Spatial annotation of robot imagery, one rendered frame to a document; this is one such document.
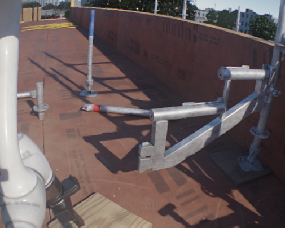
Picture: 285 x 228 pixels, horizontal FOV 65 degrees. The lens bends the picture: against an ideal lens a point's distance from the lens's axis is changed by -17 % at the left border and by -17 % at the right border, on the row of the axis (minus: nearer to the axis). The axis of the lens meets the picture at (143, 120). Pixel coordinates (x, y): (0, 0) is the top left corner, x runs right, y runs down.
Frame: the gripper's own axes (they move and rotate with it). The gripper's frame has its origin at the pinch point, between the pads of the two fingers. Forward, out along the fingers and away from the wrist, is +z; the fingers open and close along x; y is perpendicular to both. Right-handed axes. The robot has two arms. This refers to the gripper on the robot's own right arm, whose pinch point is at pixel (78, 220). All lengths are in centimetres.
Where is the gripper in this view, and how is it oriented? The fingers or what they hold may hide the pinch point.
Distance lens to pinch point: 90.7
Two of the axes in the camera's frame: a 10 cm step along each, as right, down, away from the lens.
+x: 3.4, 4.3, -8.3
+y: -8.8, 4.6, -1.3
